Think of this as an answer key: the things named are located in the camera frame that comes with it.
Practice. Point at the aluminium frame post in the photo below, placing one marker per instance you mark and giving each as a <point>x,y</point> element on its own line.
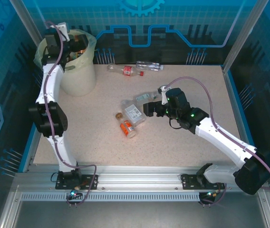
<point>244,31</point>
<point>25,14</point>

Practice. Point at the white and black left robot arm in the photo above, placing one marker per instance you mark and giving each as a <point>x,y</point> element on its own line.
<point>50,83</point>

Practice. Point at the clear crumpled water bottle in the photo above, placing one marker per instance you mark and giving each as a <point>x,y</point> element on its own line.
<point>149,66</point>

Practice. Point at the small connector with green light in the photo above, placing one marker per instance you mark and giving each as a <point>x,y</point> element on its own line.
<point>211,194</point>
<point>74,192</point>

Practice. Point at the clear plastic bin liner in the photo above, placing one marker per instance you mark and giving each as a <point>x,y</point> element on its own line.
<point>91,41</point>

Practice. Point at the clear bottle red label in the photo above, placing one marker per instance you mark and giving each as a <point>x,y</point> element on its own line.
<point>127,70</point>

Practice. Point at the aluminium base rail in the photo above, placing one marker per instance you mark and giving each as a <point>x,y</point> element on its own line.
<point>137,175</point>

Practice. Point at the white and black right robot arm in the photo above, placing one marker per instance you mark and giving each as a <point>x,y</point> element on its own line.
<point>220,137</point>

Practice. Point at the cream plastic bin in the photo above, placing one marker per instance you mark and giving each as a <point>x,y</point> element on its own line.
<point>78,76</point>

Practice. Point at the grey metal panel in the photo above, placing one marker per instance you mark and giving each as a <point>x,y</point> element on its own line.
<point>137,216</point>

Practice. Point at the small bottle brown cap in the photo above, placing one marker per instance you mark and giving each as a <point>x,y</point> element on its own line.
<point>128,127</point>

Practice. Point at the clear bottle green white label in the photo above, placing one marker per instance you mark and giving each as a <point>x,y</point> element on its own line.
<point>144,97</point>

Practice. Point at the clear bottle white barcode label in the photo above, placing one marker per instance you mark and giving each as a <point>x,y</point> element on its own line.
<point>133,113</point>

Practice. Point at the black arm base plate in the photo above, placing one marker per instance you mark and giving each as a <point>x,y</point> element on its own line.
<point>87,181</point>
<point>188,181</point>

